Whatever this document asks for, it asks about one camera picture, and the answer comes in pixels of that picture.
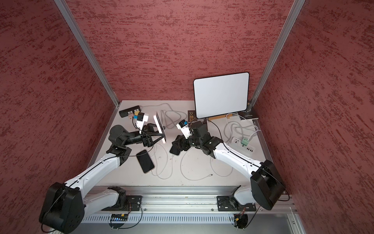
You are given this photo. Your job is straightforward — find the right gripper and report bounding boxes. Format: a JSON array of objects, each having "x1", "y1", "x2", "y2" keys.
[{"x1": 172, "y1": 131, "x2": 203, "y2": 151}]

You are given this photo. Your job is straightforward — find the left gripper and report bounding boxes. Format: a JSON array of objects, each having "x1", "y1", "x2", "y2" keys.
[{"x1": 123, "y1": 121, "x2": 165, "y2": 147}]

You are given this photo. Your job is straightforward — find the phone pink case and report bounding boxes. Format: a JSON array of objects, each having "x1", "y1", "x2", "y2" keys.
[
  {"x1": 136, "y1": 150, "x2": 155, "y2": 174},
  {"x1": 153, "y1": 112, "x2": 166, "y2": 144}
]

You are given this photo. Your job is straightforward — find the phone teal case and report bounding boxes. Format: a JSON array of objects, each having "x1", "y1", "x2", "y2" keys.
[{"x1": 169, "y1": 135, "x2": 184, "y2": 156}]

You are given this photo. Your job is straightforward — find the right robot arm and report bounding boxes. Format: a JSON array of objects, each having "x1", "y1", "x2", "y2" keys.
[{"x1": 172, "y1": 120, "x2": 286, "y2": 211}]

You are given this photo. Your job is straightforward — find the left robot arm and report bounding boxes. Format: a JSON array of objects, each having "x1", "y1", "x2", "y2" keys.
[{"x1": 39, "y1": 123, "x2": 165, "y2": 234}]

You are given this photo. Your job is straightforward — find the black power strip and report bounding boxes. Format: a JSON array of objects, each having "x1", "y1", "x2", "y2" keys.
[{"x1": 119, "y1": 105, "x2": 141, "y2": 118}]

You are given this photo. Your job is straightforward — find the black book yellow letters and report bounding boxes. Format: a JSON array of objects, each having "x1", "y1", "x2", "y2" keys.
[{"x1": 188, "y1": 110, "x2": 204, "y2": 124}]

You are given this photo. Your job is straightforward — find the white power strip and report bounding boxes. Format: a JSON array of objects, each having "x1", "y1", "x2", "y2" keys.
[{"x1": 229, "y1": 137, "x2": 256, "y2": 156}]

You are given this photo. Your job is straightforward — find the wooden tablet stand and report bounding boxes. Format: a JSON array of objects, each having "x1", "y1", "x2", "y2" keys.
[{"x1": 207, "y1": 114, "x2": 233, "y2": 121}]

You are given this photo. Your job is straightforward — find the white tablet panel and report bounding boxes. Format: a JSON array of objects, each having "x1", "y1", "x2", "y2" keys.
[{"x1": 193, "y1": 72, "x2": 250, "y2": 119}]

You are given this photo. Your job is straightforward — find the green plug adapter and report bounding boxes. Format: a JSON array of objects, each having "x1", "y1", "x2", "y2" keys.
[{"x1": 241, "y1": 137, "x2": 249, "y2": 146}]

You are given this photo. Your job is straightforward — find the black booklet right corner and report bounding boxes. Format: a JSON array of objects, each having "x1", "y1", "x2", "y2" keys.
[{"x1": 238, "y1": 109, "x2": 259, "y2": 120}]

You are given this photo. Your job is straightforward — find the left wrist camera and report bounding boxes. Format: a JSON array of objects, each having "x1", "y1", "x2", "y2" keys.
[{"x1": 134, "y1": 112, "x2": 149, "y2": 133}]

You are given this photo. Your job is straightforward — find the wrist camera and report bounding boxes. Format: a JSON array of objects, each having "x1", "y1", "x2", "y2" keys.
[
  {"x1": 134, "y1": 112, "x2": 149, "y2": 133},
  {"x1": 176, "y1": 120, "x2": 192, "y2": 139}
]

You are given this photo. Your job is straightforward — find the thick grey coiled cable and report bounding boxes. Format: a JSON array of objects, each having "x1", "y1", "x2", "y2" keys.
[{"x1": 160, "y1": 109, "x2": 193, "y2": 130}]

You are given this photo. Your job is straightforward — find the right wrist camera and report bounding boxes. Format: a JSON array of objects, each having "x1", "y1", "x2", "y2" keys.
[{"x1": 176, "y1": 120, "x2": 192, "y2": 139}]

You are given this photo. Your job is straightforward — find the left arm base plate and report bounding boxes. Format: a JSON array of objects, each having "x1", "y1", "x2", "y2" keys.
[{"x1": 102, "y1": 196, "x2": 143, "y2": 213}]

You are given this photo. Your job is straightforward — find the white cables right side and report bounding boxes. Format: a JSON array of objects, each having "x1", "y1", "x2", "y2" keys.
[{"x1": 223, "y1": 113, "x2": 263, "y2": 144}]

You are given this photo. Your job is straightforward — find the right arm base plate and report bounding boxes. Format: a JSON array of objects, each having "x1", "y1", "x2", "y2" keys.
[{"x1": 216, "y1": 196, "x2": 257, "y2": 212}]

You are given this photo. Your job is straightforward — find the aluminium rail frame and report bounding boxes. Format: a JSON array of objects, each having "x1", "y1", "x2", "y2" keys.
[{"x1": 80, "y1": 186, "x2": 306, "y2": 234}]

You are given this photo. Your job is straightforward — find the left aluminium corner post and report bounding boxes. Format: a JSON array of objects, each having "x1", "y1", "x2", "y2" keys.
[{"x1": 54, "y1": 0, "x2": 120, "y2": 107}]

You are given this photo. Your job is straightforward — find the aluminium corner post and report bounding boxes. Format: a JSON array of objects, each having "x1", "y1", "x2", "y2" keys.
[
  {"x1": 54, "y1": 0, "x2": 120, "y2": 107},
  {"x1": 249, "y1": 0, "x2": 305, "y2": 109}
]

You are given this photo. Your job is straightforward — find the right aluminium corner post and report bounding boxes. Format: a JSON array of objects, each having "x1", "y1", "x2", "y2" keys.
[{"x1": 249, "y1": 0, "x2": 305, "y2": 109}]

